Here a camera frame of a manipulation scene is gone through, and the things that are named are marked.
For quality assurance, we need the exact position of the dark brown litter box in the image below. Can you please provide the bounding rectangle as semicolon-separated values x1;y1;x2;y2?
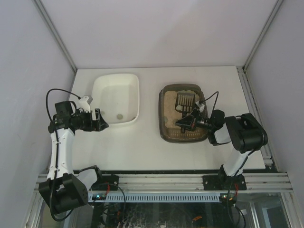
158;84;208;143

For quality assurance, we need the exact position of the black litter scoop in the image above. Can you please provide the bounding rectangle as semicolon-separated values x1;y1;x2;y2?
175;92;195;118

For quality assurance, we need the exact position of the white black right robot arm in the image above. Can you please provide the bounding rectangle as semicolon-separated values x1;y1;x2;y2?
175;109;268;177

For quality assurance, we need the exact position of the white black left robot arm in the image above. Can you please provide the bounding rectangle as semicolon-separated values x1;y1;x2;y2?
38;96;109;216

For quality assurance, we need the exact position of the white plastic tub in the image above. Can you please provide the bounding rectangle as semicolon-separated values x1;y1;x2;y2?
91;73;140;127

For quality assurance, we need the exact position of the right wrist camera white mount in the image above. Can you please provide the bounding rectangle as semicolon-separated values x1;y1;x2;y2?
195;101;205;113

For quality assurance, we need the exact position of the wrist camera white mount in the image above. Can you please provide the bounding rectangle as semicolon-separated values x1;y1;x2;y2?
78;95;93;113
195;101;205;113

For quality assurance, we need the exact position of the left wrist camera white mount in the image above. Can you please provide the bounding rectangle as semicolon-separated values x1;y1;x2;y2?
78;95;93;113

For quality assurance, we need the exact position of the black right camera cable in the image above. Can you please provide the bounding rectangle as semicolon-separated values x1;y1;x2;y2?
199;91;219;112

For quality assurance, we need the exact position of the black camera cable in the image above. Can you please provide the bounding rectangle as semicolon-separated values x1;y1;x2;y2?
45;88;81;124
199;91;219;112

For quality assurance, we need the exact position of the black left camera cable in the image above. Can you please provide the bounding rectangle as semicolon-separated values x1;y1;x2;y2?
45;88;81;124

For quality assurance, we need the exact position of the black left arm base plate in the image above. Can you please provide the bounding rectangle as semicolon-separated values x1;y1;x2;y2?
91;175;119;191

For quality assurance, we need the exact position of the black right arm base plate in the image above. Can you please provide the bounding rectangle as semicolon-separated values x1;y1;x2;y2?
202;174;247;190

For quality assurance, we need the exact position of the aluminium front rail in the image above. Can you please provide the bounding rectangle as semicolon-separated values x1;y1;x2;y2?
34;172;293;193

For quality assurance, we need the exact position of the aluminium frame post right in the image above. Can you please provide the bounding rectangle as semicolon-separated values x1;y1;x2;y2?
243;0;285;71

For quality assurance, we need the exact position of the aluminium frame post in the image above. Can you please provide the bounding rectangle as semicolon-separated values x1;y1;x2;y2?
243;0;285;71
33;0;78;72

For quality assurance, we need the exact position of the grey slotted cable duct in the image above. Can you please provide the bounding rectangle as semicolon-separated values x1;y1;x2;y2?
89;192;220;203

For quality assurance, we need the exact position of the aluminium frame post left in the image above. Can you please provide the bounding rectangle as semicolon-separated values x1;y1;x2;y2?
33;0;78;72

